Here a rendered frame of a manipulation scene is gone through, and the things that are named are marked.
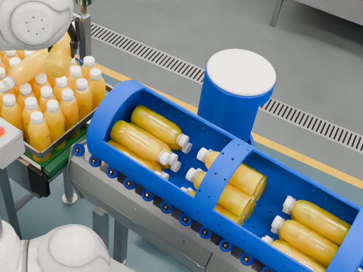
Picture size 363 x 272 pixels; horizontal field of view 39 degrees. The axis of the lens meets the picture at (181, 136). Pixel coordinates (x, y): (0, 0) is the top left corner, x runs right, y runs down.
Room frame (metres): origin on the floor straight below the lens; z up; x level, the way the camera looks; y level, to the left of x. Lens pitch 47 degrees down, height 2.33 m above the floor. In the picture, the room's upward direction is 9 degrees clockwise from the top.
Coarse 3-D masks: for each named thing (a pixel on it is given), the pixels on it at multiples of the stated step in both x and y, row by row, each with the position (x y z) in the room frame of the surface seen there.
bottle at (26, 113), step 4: (24, 108) 1.18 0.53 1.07; (28, 108) 1.17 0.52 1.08; (32, 108) 1.17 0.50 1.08; (36, 108) 1.18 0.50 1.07; (40, 108) 1.19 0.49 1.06; (24, 112) 1.17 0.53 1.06; (28, 112) 1.16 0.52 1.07; (32, 112) 1.17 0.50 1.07; (24, 116) 1.16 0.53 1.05; (28, 116) 1.16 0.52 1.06; (24, 120) 1.16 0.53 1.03; (28, 120) 1.15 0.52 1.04; (24, 124) 1.16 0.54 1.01; (28, 124) 1.15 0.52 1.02; (24, 128) 1.16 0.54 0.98; (28, 136) 1.15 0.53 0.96; (28, 140) 1.16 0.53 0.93
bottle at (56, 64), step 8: (64, 40) 1.26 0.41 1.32; (56, 48) 1.22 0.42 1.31; (64, 48) 1.23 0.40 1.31; (48, 56) 1.19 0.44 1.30; (56, 56) 1.19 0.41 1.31; (64, 56) 1.20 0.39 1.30; (48, 64) 1.16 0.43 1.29; (56, 64) 1.16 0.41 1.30; (64, 64) 1.18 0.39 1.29; (48, 72) 1.17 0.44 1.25; (56, 72) 1.17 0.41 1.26; (64, 72) 1.17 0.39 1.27
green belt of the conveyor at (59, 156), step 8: (80, 128) 1.28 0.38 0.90; (80, 136) 1.24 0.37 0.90; (72, 144) 1.20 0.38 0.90; (24, 152) 1.13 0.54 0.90; (56, 152) 1.15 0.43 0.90; (64, 152) 1.16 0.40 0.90; (32, 160) 1.10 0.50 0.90; (48, 160) 1.11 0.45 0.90; (56, 160) 1.11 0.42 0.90; (64, 160) 1.13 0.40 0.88; (48, 168) 1.08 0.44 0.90; (56, 168) 1.09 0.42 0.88; (48, 176) 1.07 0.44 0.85
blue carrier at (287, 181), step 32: (128, 96) 1.15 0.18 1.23; (160, 96) 1.19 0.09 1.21; (96, 128) 1.06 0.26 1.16; (192, 128) 1.20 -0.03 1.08; (128, 160) 0.98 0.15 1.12; (192, 160) 1.14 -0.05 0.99; (224, 160) 0.96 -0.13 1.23; (256, 160) 1.09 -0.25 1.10; (160, 192) 0.92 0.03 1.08; (288, 192) 1.02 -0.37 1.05; (320, 192) 0.98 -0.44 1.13; (224, 224) 0.82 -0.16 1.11; (256, 224) 0.94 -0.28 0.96; (352, 224) 0.81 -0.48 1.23; (256, 256) 0.77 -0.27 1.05; (288, 256) 0.74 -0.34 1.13; (352, 256) 0.72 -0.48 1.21
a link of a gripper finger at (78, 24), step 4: (76, 20) 1.20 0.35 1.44; (80, 20) 1.23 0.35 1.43; (76, 24) 1.21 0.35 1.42; (80, 24) 1.22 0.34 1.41; (76, 28) 1.21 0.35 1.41; (80, 28) 1.22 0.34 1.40; (76, 32) 1.21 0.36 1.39; (80, 32) 1.22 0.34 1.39; (80, 36) 1.22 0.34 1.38; (80, 40) 1.22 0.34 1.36
